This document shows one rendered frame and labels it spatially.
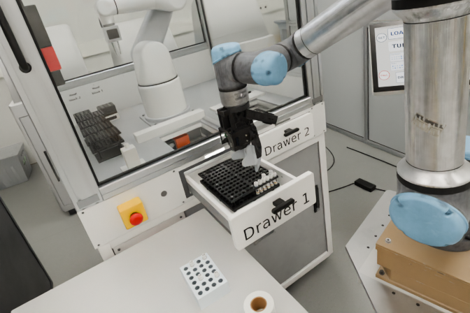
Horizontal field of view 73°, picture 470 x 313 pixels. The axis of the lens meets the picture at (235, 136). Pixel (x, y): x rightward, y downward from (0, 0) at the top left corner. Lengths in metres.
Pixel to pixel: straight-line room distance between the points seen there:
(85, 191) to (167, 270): 0.33
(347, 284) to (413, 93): 1.42
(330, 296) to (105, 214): 1.19
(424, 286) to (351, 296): 0.99
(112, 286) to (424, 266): 0.79
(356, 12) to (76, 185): 0.84
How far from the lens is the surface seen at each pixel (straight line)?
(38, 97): 0.94
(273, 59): 0.70
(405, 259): 0.82
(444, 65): 0.54
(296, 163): 1.42
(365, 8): 0.70
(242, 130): 0.83
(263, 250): 1.52
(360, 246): 0.97
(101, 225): 1.10
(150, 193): 1.09
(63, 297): 1.11
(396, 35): 1.54
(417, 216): 0.63
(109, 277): 1.08
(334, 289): 1.84
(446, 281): 0.82
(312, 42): 0.77
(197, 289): 0.90
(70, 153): 0.98
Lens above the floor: 1.45
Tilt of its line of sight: 25 degrees down
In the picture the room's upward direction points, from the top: 12 degrees counter-clockwise
